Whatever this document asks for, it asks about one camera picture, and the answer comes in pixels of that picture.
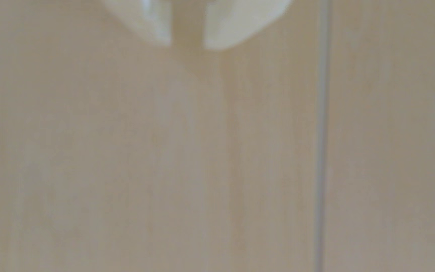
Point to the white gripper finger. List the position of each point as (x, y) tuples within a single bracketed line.
[(147, 19), (238, 19)]

